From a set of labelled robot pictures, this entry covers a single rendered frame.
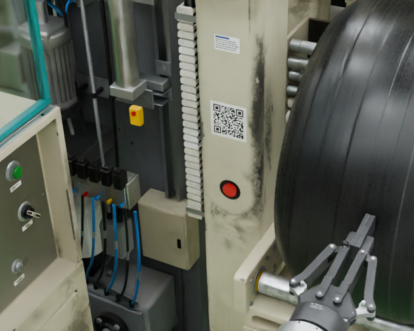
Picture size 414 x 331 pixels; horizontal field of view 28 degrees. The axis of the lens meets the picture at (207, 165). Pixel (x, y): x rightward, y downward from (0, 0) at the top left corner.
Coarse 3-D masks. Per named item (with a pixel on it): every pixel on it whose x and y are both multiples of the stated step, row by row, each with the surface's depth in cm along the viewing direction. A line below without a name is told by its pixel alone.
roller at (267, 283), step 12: (264, 276) 163; (276, 276) 163; (264, 288) 162; (276, 288) 161; (288, 288) 160; (288, 300) 161; (360, 324) 155; (372, 324) 153; (384, 324) 152; (396, 324) 152; (408, 324) 151
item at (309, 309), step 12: (312, 288) 115; (336, 288) 114; (300, 300) 113; (312, 300) 113; (324, 300) 113; (348, 300) 113; (300, 312) 109; (312, 312) 108; (324, 312) 108; (336, 312) 109; (348, 312) 111; (324, 324) 107; (336, 324) 108; (348, 324) 111
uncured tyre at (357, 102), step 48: (384, 0) 137; (336, 48) 131; (384, 48) 128; (336, 96) 127; (384, 96) 124; (288, 144) 132; (336, 144) 126; (384, 144) 123; (288, 192) 131; (336, 192) 127; (384, 192) 123; (288, 240) 136; (336, 240) 130; (384, 240) 125; (384, 288) 131
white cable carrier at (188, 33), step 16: (192, 32) 150; (192, 48) 151; (192, 64) 153; (192, 80) 155; (192, 96) 157; (192, 112) 159; (192, 128) 162; (192, 144) 164; (192, 160) 166; (192, 176) 168; (192, 192) 171; (192, 208) 173
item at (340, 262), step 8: (344, 240) 120; (344, 248) 120; (336, 256) 119; (344, 256) 118; (336, 264) 118; (344, 264) 120; (328, 272) 117; (336, 272) 116; (328, 280) 115; (336, 280) 118; (320, 288) 114; (328, 288) 114; (320, 296) 113
